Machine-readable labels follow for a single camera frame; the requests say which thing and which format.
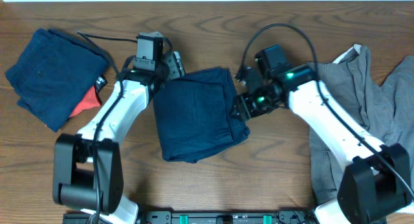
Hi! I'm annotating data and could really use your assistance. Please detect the grey shorts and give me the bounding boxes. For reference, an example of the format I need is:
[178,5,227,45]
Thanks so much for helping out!
[309,45,413,204]

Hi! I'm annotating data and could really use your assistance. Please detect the folded navy blue shorts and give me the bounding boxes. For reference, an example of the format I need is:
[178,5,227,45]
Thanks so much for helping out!
[5,28,109,132]

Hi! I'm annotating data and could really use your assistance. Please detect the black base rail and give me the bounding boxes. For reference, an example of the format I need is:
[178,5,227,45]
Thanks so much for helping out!
[63,209,320,224]

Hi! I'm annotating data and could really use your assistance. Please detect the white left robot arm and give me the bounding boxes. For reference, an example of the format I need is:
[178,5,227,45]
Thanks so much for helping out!
[52,51,185,223]

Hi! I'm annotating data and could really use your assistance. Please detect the navy blue shorts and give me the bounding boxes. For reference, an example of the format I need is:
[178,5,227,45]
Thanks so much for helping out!
[153,67,250,163]
[5,28,109,132]

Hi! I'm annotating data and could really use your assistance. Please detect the orange red folded garment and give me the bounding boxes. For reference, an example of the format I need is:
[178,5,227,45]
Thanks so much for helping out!
[45,84,102,128]

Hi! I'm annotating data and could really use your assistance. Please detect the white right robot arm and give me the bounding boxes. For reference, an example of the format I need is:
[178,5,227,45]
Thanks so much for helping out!
[232,65,413,223]

